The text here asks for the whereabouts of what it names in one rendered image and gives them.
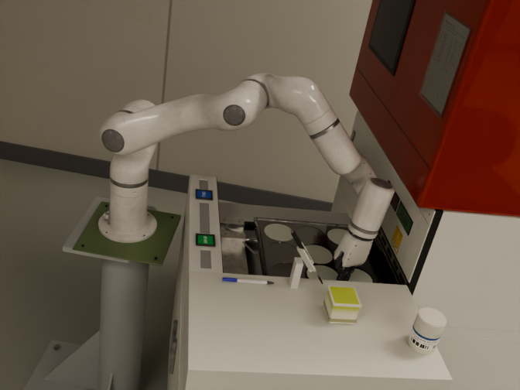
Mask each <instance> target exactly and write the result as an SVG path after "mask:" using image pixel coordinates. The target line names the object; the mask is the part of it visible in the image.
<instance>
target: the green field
mask: <svg viewBox="0 0 520 390"><path fill-rule="evenodd" d="M397 215H398V217H399V219H400V221H401V222H402V225H403V226H404V228H405V230H406V232H407V234H408V233H409V229H410V226H411V223H412V222H411V221H410V219H409V217H408V215H407V213H406V212H405V210H404V208H403V206H402V205H401V203H400V204H399V208H398V211H397Z"/></svg>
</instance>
